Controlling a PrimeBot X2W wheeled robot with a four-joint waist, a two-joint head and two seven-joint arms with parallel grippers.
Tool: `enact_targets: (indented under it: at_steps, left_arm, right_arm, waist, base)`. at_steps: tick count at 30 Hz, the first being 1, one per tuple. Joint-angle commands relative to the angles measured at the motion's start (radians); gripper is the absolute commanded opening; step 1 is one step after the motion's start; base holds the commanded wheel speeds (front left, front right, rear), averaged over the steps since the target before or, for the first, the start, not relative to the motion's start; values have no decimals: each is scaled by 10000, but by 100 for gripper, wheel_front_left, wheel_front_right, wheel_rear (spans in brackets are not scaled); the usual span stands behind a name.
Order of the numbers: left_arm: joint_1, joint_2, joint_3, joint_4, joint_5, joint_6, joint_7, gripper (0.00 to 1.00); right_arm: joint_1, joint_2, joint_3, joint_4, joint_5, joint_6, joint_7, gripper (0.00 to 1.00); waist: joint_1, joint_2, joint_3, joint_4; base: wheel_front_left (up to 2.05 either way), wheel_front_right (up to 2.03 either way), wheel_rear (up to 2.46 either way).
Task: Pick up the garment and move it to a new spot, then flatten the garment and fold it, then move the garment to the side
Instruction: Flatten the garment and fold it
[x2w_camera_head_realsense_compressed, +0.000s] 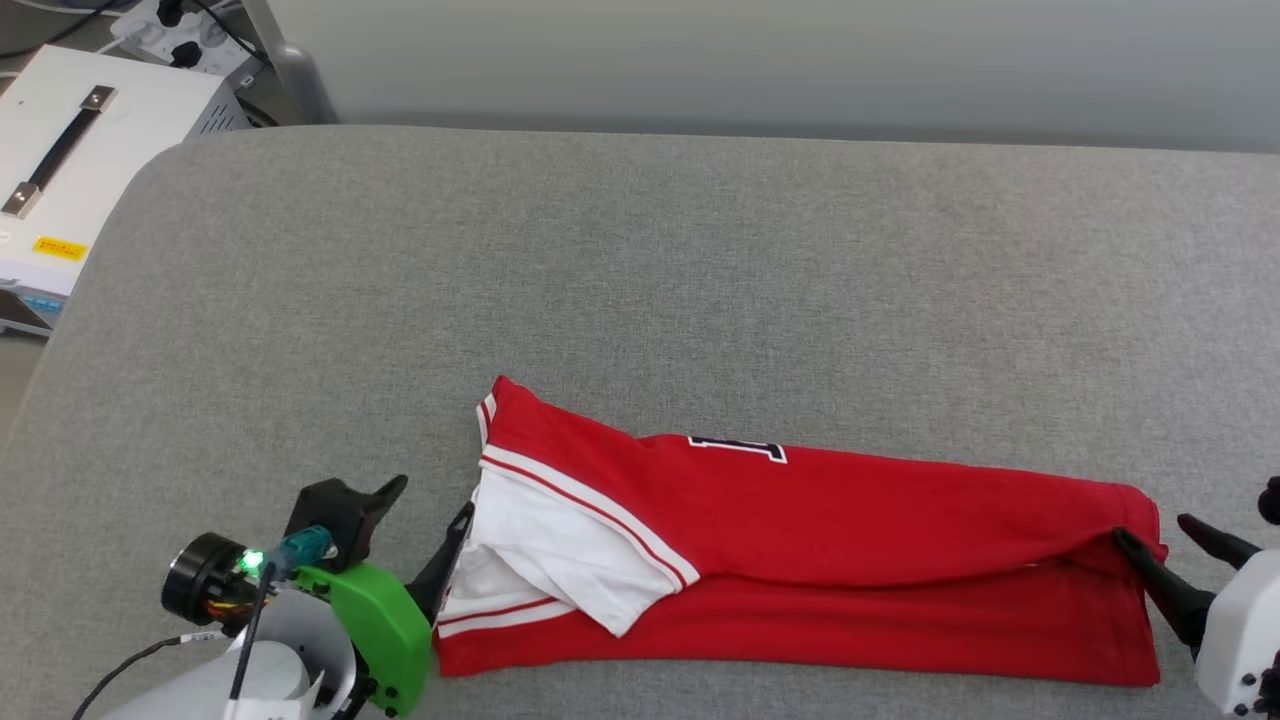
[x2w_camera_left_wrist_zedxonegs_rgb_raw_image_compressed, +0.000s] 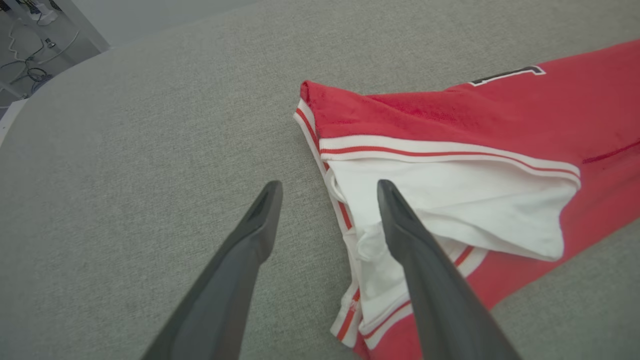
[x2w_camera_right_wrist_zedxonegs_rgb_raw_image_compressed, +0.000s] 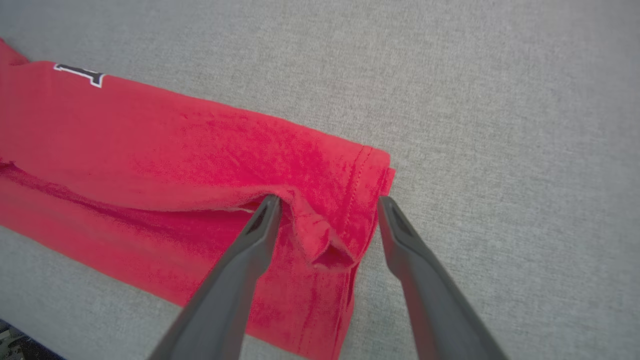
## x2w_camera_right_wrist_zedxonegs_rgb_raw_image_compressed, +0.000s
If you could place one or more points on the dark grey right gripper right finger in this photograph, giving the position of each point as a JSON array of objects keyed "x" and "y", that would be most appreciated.
[{"x": 435, "y": 300}]

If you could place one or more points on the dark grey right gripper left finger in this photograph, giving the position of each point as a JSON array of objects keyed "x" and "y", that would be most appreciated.
[{"x": 225, "y": 300}]

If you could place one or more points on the red and white shirt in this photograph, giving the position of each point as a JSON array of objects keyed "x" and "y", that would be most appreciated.
[{"x": 150, "y": 165}]

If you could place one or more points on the grey fabric covered surface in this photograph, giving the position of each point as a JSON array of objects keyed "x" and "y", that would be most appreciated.
[{"x": 500, "y": 125}]

